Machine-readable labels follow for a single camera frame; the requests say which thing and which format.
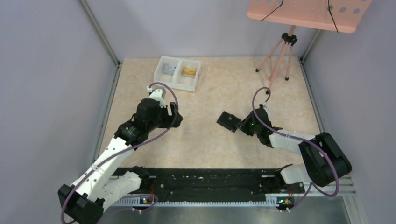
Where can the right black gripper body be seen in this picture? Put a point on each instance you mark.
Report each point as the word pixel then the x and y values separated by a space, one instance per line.
pixel 244 124

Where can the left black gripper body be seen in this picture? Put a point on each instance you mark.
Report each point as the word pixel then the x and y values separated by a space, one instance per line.
pixel 173 118

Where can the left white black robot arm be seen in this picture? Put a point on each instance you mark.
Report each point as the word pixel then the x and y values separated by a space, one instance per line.
pixel 88 197

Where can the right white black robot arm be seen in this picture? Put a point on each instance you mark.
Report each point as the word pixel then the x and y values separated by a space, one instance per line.
pixel 323 159

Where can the silver card in tray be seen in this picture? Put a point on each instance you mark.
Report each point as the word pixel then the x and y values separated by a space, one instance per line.
pixel 169 68

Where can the orange card in tray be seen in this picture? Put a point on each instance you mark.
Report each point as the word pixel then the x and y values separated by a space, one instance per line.
pixel 189 71

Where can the white two-compartment tray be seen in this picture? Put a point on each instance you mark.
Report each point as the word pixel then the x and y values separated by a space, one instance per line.
pixel 177 80

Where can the pink tripod stand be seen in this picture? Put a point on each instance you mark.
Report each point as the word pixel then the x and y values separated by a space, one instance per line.
pixel 288 40

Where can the pink perforated board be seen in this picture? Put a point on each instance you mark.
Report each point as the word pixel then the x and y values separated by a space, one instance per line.
pixel 332 15

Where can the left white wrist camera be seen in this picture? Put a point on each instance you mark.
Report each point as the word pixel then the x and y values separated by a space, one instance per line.
pixel 158 95

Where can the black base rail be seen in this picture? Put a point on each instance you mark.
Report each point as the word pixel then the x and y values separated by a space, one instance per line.
pixel 212 185

